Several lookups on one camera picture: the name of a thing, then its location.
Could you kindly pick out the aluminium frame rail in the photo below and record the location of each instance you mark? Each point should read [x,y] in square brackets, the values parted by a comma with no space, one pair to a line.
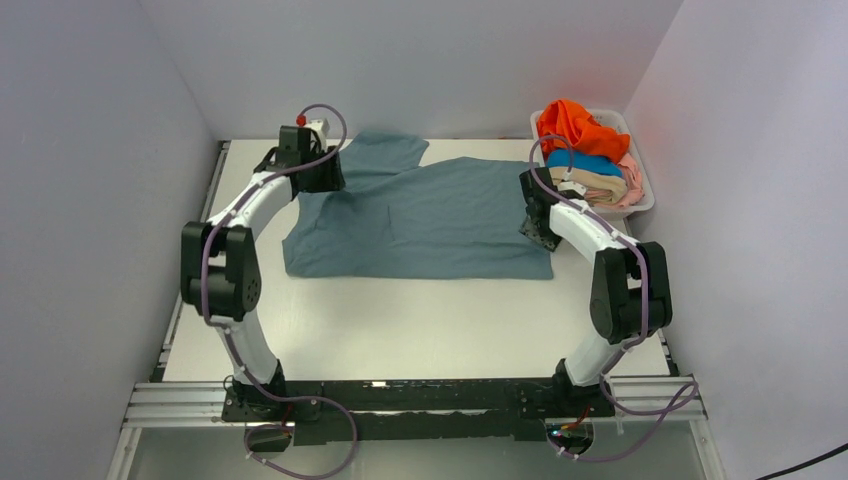
[164,405]

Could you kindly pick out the white plastic basket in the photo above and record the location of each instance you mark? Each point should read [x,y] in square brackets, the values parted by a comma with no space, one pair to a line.
[615,120]

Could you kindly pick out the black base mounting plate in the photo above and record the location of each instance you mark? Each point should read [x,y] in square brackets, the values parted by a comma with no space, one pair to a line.
[323,411]

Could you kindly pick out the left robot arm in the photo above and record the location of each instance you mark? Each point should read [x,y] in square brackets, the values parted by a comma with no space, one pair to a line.
[220,275]

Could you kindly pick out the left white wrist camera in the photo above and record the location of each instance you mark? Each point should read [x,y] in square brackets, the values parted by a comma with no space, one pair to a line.
[317,131]

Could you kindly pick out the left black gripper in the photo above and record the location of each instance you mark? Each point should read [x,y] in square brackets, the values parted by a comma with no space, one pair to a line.
[334,180]

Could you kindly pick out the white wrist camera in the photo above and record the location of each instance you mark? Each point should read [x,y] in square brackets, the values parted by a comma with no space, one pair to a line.
[571,188]
[317,131]

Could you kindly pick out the pink folded t-shirt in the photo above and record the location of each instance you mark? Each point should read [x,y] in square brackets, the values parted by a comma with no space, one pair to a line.
[633,180]

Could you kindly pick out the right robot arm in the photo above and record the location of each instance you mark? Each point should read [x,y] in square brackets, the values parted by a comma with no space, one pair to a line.
[630,296]

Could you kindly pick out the bright blue t-shirt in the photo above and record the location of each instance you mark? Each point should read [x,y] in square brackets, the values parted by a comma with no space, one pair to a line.
[596,164]

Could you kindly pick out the beige folded t-shirt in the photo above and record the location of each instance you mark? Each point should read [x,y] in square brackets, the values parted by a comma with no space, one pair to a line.
[606,190]

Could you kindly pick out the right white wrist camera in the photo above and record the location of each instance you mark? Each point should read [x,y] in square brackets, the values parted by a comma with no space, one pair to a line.
[571,188]

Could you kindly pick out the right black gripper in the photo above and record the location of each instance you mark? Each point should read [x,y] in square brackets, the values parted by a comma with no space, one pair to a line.
[551,242]

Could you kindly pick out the teal grey t-shirt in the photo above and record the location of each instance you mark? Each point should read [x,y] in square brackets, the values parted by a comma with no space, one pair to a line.
[397,218]

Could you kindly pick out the orange t-shirt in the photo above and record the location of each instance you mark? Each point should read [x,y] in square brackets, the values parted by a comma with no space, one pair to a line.
[577,128]

